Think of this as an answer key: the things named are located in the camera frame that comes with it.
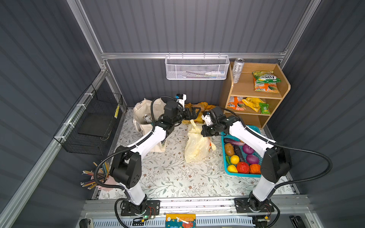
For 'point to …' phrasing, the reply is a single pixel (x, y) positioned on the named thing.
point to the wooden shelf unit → (245, 88)
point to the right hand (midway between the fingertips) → (202, 133)
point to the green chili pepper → (228, 159)
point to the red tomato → (243, 167)
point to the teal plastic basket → (254, 128)
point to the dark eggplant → (238, 152)
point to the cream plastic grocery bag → (197, 146)
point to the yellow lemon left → (235, 159)
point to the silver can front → (147, 118)
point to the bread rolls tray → (204, 106)
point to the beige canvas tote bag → (142, 119)
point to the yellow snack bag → (254, 103)
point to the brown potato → (229, 149)
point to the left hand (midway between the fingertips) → (195, 108)
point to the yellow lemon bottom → (232, 168)
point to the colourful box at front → (180, 221)
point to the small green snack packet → (264, 108)
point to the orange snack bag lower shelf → (236, 103)
